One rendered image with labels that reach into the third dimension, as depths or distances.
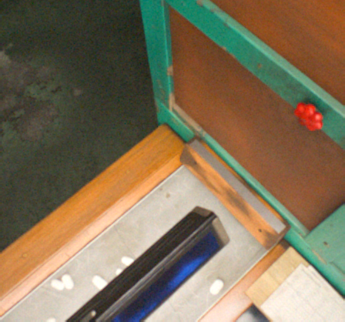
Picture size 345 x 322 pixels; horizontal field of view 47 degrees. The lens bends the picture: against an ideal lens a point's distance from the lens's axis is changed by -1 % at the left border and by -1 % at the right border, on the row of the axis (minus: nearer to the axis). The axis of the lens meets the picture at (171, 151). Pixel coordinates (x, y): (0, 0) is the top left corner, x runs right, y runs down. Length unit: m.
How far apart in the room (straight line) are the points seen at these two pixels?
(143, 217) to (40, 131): 1.15
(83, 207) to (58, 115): 1.11
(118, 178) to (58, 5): 1.66
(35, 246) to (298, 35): 0.76
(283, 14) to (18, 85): 1.85
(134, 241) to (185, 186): 0.19
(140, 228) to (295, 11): 0.66
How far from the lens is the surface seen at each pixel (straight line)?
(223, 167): 0.91
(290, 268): 0.96
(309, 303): 0.96
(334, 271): 0.93
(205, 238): 0.63
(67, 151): 1.96
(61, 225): 1.02
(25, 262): 1.02
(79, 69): 2.19
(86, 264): 1.00
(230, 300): 0.95
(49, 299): 1.02
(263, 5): 0.54
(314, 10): 0.48
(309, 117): 0.54
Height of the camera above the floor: 1.70
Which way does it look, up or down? 65 degrees down
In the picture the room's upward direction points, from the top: 6 degrees counter-clockwise
